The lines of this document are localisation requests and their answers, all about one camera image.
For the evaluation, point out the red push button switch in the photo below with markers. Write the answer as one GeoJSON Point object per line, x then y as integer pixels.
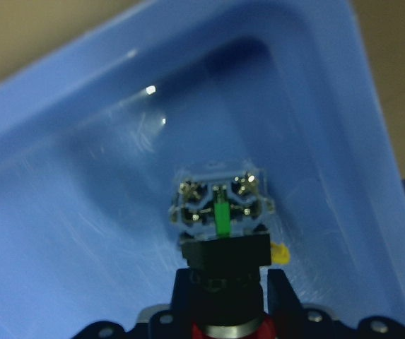
{"type": "Point", "coordinates": [224, 213]}

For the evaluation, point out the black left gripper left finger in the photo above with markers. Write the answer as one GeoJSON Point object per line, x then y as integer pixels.
{"type": "Point", "coordinates": [186, 293]}

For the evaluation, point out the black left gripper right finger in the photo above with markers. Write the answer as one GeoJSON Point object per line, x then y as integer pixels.
{"type": "Point", "coordinates": [281, 297]}

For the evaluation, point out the blue plastic tray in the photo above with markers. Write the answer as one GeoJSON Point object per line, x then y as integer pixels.
{"type": "Point", "coordinates": [93, 136]}

